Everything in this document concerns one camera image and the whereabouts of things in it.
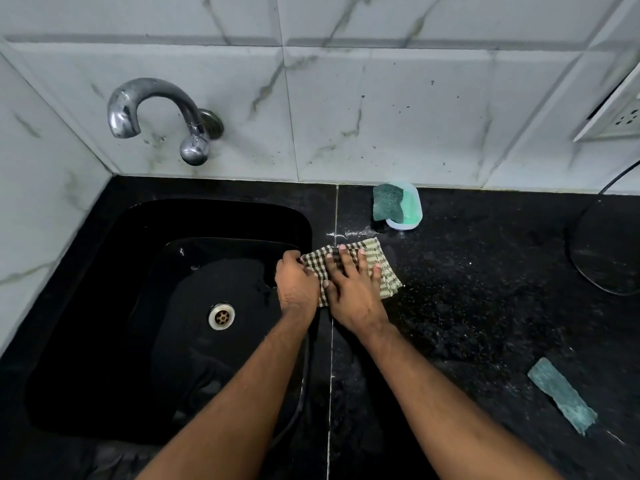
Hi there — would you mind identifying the person's right hand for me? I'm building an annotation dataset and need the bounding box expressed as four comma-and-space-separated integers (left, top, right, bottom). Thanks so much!
322, 245, 390, 338

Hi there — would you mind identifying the person's left hand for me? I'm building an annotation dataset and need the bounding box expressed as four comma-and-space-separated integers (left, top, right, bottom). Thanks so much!
274, 250, 321, 319

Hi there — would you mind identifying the checkered dish cloth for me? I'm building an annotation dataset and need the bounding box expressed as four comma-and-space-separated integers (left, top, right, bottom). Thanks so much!
299, 237, 404, 308

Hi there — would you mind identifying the person's right forearm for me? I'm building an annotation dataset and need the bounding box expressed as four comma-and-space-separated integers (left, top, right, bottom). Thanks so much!
357, 321, 566, 480

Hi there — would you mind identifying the person's left forearm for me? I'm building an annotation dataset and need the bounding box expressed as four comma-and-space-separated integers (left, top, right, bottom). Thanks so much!
135, 309, 313, 480

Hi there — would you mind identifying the white soap dish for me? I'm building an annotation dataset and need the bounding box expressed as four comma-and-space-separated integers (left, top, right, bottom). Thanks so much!
384, 182, 424, 232

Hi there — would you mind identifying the green scrub sponge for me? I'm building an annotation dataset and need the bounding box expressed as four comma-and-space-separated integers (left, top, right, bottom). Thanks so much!
372, 183, 405, 222

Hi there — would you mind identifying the green soap bar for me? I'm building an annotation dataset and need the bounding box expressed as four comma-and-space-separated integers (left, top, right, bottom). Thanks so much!
398, 190, 420, 226

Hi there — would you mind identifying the metal sink drain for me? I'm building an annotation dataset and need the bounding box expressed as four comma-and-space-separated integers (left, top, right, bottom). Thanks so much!
208, 303, 236, 331

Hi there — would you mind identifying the black sink basin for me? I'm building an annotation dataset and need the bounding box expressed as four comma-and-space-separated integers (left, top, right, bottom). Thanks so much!
24, 198, 315, 445

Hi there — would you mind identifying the green scouring pad strip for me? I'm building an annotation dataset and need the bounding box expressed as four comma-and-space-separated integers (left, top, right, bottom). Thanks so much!
527, 357, 599, 436

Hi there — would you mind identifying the chrome wall faucet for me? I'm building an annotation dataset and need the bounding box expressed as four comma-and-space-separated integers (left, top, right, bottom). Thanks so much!
107, 78, 225, 167

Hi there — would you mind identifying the black power cable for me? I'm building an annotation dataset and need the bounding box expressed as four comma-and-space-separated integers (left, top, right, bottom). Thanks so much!
565, 160, 640, 297

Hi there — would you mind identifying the white wall socket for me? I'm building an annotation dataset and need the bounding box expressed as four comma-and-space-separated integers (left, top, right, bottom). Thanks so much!
572, 62, 640, 143

